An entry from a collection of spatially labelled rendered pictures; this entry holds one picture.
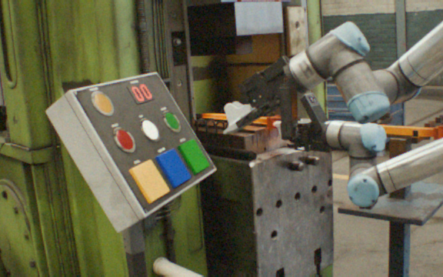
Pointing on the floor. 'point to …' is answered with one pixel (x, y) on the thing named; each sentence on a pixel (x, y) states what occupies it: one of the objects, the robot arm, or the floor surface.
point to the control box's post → (134, 251)
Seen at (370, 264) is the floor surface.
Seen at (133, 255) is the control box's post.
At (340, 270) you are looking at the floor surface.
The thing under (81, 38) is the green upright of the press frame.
